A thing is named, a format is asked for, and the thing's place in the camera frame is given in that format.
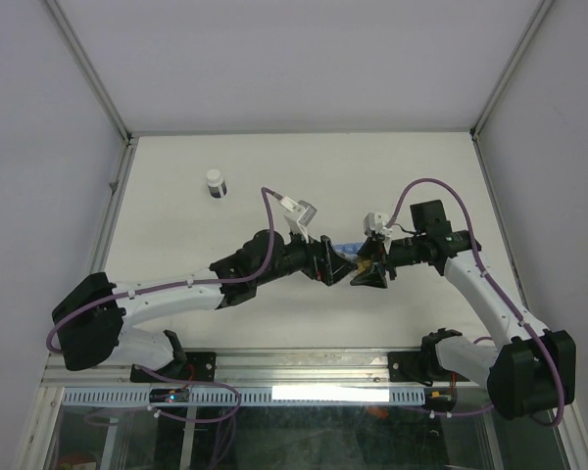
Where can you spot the aluminium mounting rail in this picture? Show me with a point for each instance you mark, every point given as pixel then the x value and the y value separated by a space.
pixel 253 368

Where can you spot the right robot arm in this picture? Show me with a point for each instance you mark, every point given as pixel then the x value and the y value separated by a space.
pixel 528 368

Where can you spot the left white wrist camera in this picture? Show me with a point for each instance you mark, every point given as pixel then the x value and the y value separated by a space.
pixel 298 215

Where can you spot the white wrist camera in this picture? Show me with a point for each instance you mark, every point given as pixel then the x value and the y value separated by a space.
pixel 298 215
pixel 377 224

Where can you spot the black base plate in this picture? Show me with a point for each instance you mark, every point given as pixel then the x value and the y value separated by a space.
pixel 196 366
pixel 404 366

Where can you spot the white cap pill bottle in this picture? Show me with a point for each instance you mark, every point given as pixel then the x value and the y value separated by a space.
pixel 216 184

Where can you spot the blue weekly pill organizer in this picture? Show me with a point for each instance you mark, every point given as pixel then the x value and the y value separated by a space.
pixel 348 250

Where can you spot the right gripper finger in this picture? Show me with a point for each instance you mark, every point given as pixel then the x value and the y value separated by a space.
pixel 375 277
pixel 370 249

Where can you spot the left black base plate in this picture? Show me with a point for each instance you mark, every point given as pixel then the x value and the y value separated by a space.
pixel 196 366

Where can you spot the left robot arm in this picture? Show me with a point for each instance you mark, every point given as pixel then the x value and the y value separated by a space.
pixel 99 320

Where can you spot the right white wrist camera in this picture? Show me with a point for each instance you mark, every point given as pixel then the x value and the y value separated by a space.
pixel 377 224

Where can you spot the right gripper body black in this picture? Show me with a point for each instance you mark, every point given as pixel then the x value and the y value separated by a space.
pixel 404 252

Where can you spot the amber pill bottle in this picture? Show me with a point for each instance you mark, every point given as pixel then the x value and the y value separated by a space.
pixel 363 265

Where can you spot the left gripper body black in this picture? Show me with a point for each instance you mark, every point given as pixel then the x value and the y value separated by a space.
pixel 299 257

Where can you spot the slotted grey cable duct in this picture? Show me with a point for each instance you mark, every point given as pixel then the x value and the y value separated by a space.
pixel 257 396

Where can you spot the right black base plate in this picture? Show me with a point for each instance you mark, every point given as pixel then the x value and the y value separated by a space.
pixel 404 366

